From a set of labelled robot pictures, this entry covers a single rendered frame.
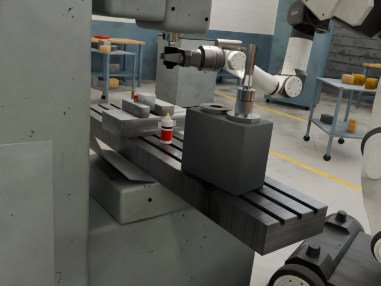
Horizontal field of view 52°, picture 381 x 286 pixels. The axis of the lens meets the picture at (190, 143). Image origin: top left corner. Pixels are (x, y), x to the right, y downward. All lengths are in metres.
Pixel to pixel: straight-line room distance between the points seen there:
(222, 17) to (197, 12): 8.71
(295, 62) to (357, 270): 0.79
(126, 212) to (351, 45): 8.71
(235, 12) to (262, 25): 1.05
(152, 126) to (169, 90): 4.51
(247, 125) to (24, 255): 0.65
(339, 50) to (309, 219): 8.85
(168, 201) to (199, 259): 0.33
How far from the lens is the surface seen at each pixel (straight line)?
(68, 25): 0.95
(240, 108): 1.01
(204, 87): 6.18
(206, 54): 1.36
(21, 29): 0.92
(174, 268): 1.48
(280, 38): 7.44
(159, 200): 1.27
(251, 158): 1.02
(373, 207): 1.48
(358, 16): 1.38
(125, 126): 1.40
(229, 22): 10.14
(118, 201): 1.22
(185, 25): 1.25
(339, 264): 1.55
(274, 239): 0.95
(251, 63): 1.01
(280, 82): 1.53
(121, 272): 1.35
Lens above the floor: 1.35
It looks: 17 degrees down
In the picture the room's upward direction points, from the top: 6 degrees clockwise
